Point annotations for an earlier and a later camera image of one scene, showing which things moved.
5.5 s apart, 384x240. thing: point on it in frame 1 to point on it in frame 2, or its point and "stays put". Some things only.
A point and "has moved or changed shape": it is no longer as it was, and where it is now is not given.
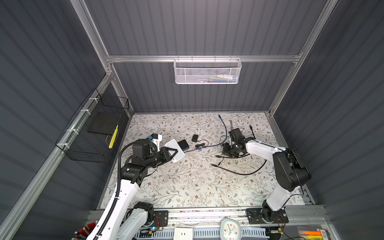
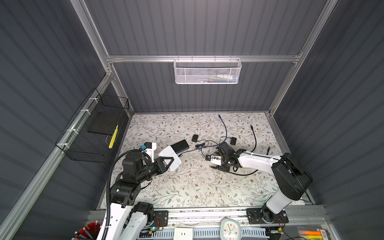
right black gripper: x=225 y=151 to x=224 y=169
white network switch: x=173 y=144 has moved or changed shape
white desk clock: x=229 y=229 stays put
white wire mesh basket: x=207 y=71 stays put
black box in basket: x=105 y=123 stays put
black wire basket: x=93 y=133 stays put
